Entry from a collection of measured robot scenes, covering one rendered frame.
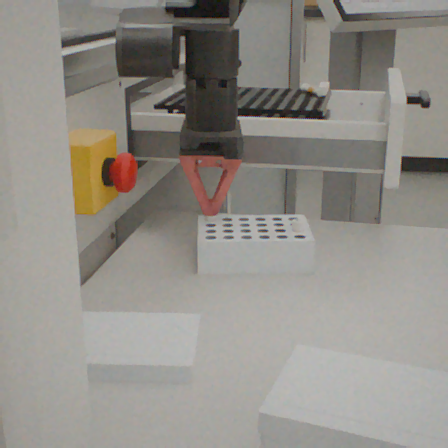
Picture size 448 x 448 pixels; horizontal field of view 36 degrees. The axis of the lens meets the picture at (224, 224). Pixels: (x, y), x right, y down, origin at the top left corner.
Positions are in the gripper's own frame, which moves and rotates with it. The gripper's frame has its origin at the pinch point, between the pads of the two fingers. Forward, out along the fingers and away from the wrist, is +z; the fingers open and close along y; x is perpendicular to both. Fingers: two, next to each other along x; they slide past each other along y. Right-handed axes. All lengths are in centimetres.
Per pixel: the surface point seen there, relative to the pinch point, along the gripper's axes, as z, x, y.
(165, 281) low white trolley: 5.5, -4.5, 8.5
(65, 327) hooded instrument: -15, -3, 59
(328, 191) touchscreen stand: 33, 35, -122
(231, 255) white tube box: 3.2, 2.3, 6.8
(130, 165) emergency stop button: -6.9, -7.8, 8.7
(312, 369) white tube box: 0.6, 7.1, 34.0
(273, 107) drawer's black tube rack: -9.0, 8.0, -14.9
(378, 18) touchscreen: -18, 40, -102
